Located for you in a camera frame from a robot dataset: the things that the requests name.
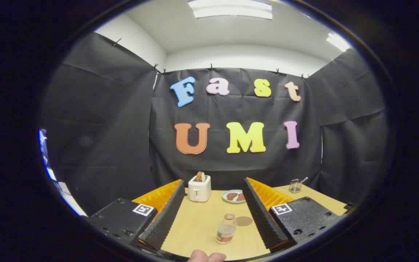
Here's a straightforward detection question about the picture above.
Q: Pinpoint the long ceiling light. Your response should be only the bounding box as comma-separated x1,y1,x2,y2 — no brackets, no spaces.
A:
188,0,273,20

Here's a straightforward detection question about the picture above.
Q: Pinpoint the small ceiling light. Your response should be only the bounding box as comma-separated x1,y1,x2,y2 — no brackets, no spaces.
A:
326,33,352,52

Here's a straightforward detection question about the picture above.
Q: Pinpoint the pale green plate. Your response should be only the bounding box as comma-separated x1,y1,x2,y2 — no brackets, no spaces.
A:
222,190,247,204

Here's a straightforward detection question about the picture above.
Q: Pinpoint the clear juice bottle red label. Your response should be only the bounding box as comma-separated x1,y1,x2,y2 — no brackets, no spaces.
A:
216,213,238,245

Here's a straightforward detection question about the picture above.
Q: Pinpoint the wooden table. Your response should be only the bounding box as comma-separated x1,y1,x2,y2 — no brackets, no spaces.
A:
160,184,349,261

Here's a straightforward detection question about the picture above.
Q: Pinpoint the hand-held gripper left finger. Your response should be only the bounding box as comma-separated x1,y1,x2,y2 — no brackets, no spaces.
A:
82,179,185,251

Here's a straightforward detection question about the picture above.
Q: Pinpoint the small metal wire basket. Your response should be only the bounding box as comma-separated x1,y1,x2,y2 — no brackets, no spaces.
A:
289,177,309,194

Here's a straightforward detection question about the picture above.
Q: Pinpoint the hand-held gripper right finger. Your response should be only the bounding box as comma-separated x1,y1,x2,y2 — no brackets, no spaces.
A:
244,177,341,254

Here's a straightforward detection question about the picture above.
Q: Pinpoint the white toaster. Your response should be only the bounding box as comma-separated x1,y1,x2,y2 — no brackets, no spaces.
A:
188,175,212,202

